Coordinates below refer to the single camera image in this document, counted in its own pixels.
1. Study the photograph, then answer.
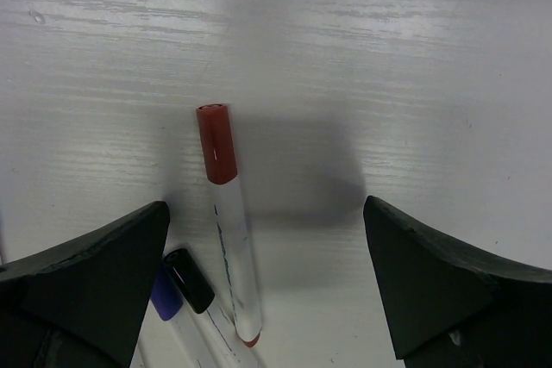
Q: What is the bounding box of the purple capped pen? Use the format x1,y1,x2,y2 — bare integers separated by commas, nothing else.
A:
150,262,216,368

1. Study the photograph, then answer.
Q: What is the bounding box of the dark red capped pen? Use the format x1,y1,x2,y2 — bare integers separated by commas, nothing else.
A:
196,103,262,347

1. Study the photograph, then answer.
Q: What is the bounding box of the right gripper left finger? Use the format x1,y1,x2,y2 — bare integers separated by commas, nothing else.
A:
1,201,170,367

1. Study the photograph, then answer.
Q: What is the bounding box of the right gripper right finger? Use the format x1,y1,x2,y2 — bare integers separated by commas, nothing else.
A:
363,196,551,367

